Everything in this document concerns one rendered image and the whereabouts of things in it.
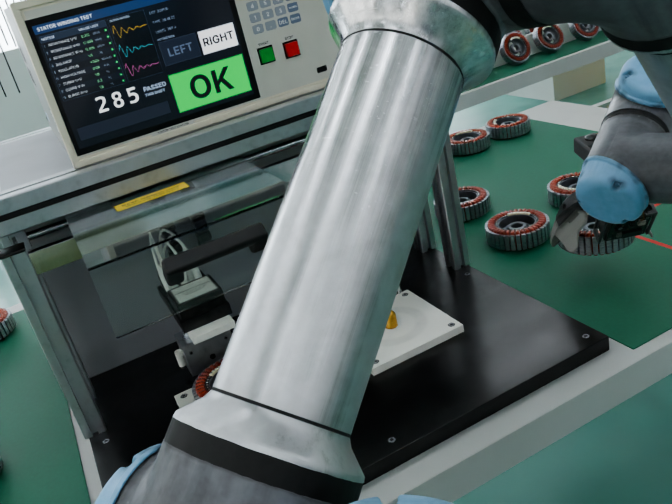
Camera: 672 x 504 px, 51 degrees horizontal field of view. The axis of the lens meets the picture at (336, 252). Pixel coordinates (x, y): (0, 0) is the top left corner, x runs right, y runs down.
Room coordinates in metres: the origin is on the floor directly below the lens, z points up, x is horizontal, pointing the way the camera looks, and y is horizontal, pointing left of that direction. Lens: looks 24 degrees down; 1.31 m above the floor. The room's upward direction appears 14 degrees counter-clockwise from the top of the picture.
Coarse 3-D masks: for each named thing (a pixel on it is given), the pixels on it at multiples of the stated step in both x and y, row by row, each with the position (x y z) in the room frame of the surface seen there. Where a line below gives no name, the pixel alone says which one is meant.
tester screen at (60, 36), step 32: (160, 0) 0.95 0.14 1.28; (192, 0) 0.96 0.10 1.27; (224, 0) 0.97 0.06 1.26; (64, 32) 0.90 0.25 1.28; (96, 32) 0.91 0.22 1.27; (128, 32) 0.93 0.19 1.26; (160, 32) 0.94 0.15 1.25; (192, 32) 0.96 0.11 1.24; (64, 64) 0.90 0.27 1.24; (96, 64) 0.91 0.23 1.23; (128, 64) 0.92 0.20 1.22; (160, 64) 0.94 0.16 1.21; (192, 64) 0.95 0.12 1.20; (64, 96) 0.89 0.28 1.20; (160, 96) 0.93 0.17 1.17; (128, 128) 0.91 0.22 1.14
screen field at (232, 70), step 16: (208, 64) 0.96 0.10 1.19; (224, 64) 0.97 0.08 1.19; (240, 64) 0.97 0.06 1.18; (176, 80) 0.94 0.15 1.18; (192, 80) 0.95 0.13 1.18; (208, 80) 0.96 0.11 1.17; (224, 80) 0.96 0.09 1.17; (240, 80) 0.97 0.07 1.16; (176, 96) 0.94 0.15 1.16; (192, 96) 0.95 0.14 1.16; (208, 96) 0.95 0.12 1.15; (224, 96) 0.96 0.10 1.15
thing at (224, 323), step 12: (216, 300) 0.84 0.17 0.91; (180, 312) 0.83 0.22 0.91; (192, 312) 0.83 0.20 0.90; (204, 312) 0.84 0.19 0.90; (216, 312) 0.84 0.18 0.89; (228, 312) 0.85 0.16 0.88; (180, 324) 0.83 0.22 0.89; (192, 324) 0.83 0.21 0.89; (204, 324) 0.83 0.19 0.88; (216, 324) 0.83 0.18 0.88; (228, 324) 0.82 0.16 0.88; (192, 336) 0.81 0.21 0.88; (204, 336) 0.81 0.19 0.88
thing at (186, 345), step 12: (180, 336) 0.93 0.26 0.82; (216, 336) 0.91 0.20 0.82; (228, 336) 0.92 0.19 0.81; (180, 348) 0.92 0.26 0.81; (192, 348) 0.90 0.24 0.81; (204, 348) 0.90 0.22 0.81; (216, 348) 0.91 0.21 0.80; (192, 360) 0.90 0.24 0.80; (204, 360) 0.90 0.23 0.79; (216, 360) 0.91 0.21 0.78; (192, 372) 0.89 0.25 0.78
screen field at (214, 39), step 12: (228, 24) 0.97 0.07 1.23; (192, 36) 0.95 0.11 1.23; (204, 36) 0.96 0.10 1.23; (216, 36) 0.97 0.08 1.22; (228, 36) 0.97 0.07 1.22; (168, 48) 0.94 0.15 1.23; (180, 48) 0.95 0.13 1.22; (192, 48) 0.95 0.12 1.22; (204, 48) 0.96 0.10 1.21; (216, 48) 0.96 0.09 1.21; (168, 60) 0.94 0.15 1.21; (180, 60) 0.95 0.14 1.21
